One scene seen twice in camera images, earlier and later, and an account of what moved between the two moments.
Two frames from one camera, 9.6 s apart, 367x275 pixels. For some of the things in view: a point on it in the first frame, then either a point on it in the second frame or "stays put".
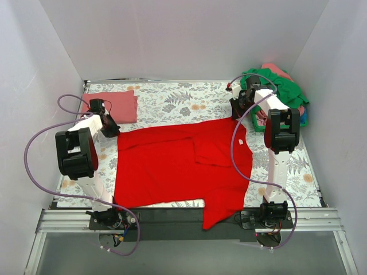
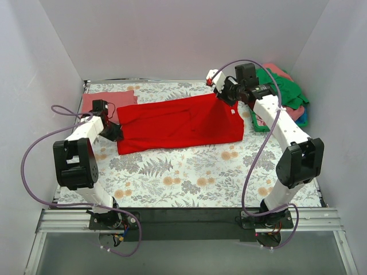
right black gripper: x=236 y=107 → x=225 y=93
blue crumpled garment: x=304 y=117 stays put
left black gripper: x=110 y=129 stays put
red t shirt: x=184 y=167 → x=200 y=120
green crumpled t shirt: x=287 y=93 stays put
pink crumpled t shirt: x=261 y=116 stays put
